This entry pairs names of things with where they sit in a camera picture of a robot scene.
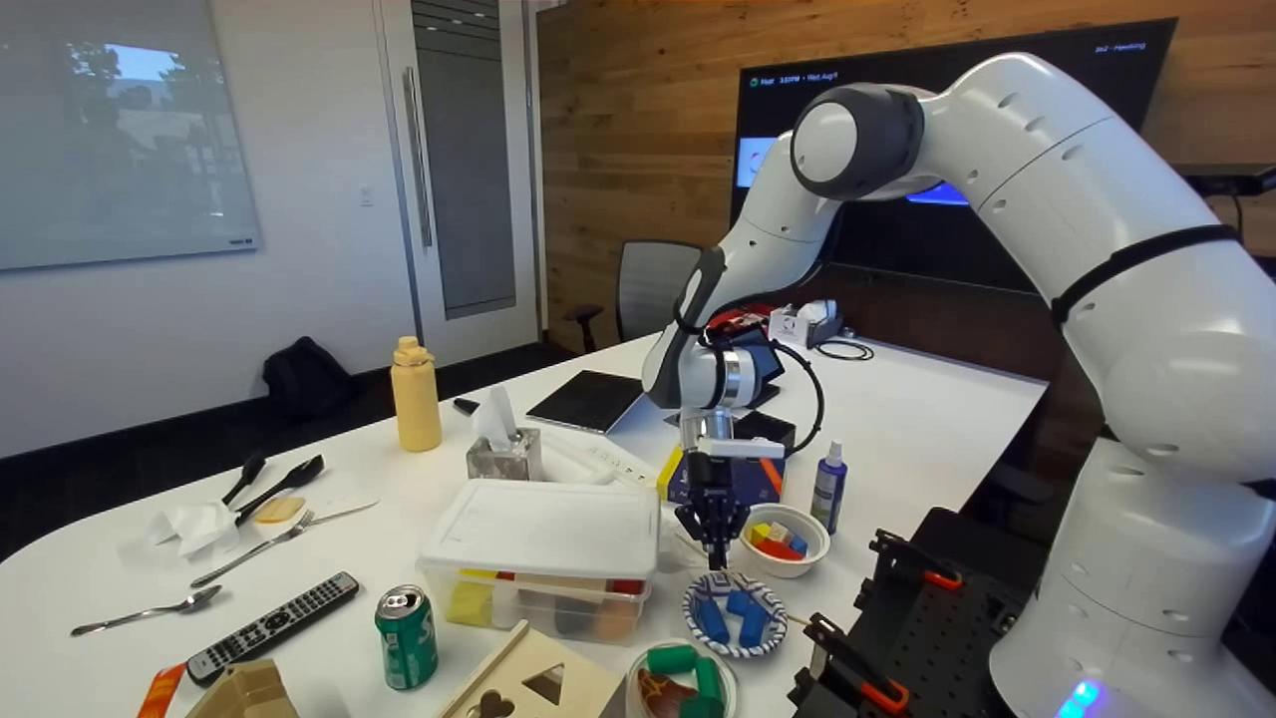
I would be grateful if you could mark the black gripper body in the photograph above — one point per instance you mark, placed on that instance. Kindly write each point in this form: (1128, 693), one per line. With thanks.
(720, 498)

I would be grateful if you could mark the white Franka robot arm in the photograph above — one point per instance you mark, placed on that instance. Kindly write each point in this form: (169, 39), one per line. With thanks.
(1169, 345)

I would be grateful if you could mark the blue patterned bowl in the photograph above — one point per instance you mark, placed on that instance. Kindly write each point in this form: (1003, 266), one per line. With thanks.
(732, 651)

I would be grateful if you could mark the white bowl with green toy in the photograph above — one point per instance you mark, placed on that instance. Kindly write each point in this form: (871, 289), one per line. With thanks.
(644, 693)

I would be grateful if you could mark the yellow block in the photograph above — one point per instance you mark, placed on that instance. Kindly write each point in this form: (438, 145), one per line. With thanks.
(762, 531)

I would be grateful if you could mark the red block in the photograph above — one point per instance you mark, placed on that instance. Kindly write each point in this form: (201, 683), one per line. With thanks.
(777, 547)

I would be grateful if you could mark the blue book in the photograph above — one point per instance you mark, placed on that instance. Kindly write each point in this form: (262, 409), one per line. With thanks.
(768, 479)

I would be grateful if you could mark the green toy piece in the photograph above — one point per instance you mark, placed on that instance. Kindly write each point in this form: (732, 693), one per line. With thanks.
(700, 661)

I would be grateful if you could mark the clear plastic storage box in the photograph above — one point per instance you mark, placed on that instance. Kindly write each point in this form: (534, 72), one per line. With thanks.
(546, 531)

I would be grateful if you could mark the black orange clamp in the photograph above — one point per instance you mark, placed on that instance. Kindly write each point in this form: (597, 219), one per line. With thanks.
(859, 665)
(918, 559)

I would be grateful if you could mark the wooden shape sorter box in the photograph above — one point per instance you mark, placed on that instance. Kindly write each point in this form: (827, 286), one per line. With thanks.
(546, 683)

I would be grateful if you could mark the grey tissue box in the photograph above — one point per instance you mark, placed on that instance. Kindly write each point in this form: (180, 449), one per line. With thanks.
(504, 462)

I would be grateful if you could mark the grey office chair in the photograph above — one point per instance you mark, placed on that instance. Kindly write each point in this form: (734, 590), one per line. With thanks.
(661, 286)

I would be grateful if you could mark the black perforated mounting board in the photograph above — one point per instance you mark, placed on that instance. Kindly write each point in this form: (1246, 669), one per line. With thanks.
(958, 624)

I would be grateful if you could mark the yellow bottle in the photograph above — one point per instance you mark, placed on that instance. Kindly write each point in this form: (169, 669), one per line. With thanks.
(417, 401)

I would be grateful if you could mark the green soda can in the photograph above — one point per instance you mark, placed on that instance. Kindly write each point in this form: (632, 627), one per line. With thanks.
(406, 643)

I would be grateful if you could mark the white door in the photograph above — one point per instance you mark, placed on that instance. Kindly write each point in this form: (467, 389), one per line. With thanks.
(462, 175)

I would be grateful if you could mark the silver knife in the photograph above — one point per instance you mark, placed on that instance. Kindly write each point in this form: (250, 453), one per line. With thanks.
(286, 544)

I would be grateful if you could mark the black backpack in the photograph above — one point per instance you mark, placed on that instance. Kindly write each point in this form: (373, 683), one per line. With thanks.
(304, 381)

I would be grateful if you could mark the black plastic spoon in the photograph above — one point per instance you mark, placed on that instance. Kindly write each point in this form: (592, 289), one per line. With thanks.
(286, 483)

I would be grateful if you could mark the wooden spoon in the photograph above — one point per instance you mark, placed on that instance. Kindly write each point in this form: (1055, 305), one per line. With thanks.
(281, 511)

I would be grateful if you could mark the black remote control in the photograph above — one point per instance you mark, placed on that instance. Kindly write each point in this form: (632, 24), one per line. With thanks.
(273, 627)

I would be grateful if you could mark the small black utensil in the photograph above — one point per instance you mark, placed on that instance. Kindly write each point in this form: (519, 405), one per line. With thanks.
(247, 479)

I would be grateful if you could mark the brown cardboard box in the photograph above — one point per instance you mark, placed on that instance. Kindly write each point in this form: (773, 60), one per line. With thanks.
(247, 697)

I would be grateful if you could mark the white crumpled napkin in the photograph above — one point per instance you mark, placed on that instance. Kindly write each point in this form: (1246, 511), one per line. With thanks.
(187, 531)

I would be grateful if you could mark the silver fork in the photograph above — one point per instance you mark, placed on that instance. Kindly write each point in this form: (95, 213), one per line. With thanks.
(155, 612)

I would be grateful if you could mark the glass whiteboard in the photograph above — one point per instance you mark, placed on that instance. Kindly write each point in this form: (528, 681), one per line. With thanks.
(120, 132)

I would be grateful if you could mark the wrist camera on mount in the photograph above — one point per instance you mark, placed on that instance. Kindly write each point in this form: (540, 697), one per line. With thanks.
(744, 449)

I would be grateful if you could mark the wall mounted tv screen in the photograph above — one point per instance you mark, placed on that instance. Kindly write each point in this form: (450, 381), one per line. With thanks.
(801, 94)

